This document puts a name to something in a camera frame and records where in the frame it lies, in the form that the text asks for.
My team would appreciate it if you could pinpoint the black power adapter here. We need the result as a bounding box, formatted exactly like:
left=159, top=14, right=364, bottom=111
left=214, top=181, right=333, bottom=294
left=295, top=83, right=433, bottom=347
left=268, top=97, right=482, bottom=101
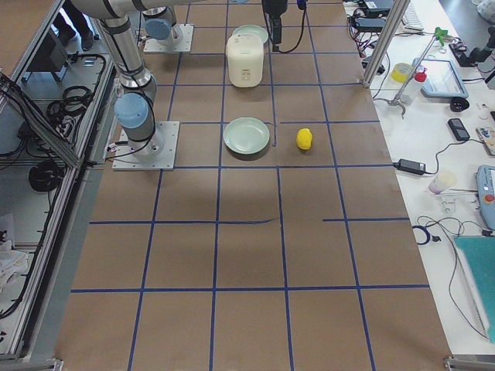
left=393, top=158, right=426, bottom=175

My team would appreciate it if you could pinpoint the yellow lemon toy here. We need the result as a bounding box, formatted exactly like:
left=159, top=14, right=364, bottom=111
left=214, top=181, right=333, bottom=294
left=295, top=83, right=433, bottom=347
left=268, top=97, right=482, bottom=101
left=295, top=128, right=313, bottom=151

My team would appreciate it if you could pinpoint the black smartphone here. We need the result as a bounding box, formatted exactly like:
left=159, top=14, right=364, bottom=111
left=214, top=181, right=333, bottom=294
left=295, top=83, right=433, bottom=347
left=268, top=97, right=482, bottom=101
left=447, top=118, right=470, bottom=141

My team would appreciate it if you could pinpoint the pale green plate near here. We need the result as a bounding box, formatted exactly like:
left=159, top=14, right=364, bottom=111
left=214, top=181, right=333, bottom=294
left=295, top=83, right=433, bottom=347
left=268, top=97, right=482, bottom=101
left=223, top=117, right=270, bottom=155

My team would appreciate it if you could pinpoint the blue framed tablet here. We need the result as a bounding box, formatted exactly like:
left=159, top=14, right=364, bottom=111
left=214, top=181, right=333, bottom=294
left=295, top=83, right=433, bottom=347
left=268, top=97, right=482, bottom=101
left=413, top=58, right=469, bottom=98

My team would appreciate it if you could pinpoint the blue cable coil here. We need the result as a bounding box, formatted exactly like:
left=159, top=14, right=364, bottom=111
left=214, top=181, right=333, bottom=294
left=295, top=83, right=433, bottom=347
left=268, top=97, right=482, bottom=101
left=411, top=225, right=442, bottom=247

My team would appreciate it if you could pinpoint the pale green plate far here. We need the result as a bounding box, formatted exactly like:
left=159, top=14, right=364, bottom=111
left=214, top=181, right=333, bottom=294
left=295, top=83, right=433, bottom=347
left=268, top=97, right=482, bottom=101
left=232, top=25, right=268, bottom=44

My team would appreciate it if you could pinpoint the teal cutting mat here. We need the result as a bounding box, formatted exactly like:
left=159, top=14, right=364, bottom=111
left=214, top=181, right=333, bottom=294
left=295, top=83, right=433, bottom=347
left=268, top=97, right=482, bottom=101
left=454, top=237, right=494, bottom=343

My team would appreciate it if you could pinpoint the white squeeze bottle red cap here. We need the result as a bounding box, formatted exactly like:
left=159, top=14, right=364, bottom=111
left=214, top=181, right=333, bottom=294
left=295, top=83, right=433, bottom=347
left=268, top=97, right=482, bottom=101
left=400, top=66, right=427, bottom=105

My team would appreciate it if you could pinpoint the yellow tape roll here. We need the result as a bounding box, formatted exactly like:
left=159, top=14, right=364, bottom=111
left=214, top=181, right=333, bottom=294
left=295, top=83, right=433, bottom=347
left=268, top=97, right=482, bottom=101
left=391, top=63, right=412, bottom=83

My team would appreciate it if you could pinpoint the cream white rice cooker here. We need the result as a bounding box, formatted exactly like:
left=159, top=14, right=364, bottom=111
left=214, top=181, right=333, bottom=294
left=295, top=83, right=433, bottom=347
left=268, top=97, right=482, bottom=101
left=226, top=33, right=265, bottom=88

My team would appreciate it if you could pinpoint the aluminium frame post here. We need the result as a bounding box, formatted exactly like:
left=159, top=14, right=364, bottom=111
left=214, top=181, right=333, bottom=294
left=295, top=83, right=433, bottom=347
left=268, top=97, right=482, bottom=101
left=362, top=0, right=410, bottom=88

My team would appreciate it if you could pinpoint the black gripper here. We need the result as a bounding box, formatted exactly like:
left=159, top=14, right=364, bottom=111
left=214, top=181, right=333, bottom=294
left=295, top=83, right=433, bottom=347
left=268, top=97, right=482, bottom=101
left=261, top=0, right=288, bottom=52

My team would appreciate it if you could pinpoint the metal lab stand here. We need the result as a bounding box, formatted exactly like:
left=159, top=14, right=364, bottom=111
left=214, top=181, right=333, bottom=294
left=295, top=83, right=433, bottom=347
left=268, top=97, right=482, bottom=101
left=377, top=27, right=448, bottom=118

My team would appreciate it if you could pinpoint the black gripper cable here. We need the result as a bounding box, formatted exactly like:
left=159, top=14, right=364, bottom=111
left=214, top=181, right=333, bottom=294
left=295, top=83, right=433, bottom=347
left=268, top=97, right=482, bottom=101
left=277, top=0, right=309, bottom=54

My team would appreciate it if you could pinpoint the pale green plate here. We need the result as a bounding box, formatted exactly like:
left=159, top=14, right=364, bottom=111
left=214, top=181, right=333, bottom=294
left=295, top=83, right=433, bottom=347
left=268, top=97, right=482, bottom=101
left=223, top=117, right=270, bottom=155
left=232, top=25, right=268, bottom=44

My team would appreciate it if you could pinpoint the translucent plastic cup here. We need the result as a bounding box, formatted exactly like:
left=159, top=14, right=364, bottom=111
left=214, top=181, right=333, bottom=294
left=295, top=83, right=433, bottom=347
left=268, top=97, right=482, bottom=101
left=428, top=170, right=457, bottom=195

